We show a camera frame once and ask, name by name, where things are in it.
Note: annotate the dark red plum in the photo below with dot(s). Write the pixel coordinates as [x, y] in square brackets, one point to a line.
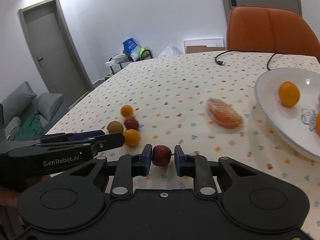
[131, 123]
[161, 155]

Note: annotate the green cloth on sofa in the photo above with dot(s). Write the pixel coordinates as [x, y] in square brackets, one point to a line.
[30, 128]

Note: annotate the floral white tablecloth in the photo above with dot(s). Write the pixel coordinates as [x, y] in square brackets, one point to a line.
[169, 95]

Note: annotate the black metal shelf rack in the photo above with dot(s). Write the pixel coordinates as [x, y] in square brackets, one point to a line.
[117, 62]

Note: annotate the grey sofa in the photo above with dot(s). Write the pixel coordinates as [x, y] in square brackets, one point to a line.
[23, 102]

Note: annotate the white ceramic bowl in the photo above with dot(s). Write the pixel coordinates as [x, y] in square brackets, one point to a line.
[295, 125]

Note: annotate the clear plastic bag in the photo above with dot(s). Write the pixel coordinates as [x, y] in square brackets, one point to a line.
[170, 51]

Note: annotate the large orange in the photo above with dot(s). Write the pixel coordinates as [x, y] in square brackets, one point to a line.
[289, 94]
[132, 137]

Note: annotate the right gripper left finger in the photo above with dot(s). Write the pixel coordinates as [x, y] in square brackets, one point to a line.
[127, 168]

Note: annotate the person left hand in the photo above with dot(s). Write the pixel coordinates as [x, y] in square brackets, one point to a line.
[10, 195]

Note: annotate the blue plastic bag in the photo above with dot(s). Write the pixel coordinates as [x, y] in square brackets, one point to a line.
[131, 49]

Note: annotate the brown kiwi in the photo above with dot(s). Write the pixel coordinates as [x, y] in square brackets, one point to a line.
[115, 127]

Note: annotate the small mandarin orange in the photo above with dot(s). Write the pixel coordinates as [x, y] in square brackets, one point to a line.
[126, 111]

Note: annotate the white framed cardboard panel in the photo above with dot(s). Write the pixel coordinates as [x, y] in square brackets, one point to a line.
[203, 45]

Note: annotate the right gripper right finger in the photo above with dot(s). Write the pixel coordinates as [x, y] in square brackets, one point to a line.
[198, 168]

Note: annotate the orange leather chair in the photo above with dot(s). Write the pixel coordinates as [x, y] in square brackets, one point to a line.
[270, 30]

